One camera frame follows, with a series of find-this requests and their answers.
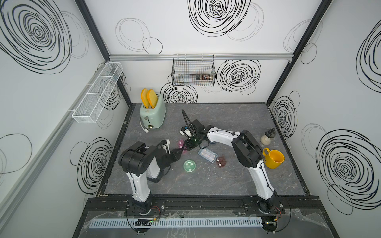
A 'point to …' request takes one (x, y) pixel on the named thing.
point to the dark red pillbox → (221, 161)
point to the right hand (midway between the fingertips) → (184, 148)
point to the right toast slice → (152, 98)
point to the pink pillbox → (180, 144)
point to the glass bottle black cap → (269, 134)
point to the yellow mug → (273, 158)
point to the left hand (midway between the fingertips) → (182, 151)
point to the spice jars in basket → (203, 77)
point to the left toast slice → (144, 97)
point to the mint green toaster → (153, 109)
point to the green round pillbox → (189, 165)
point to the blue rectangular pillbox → (208, 154)
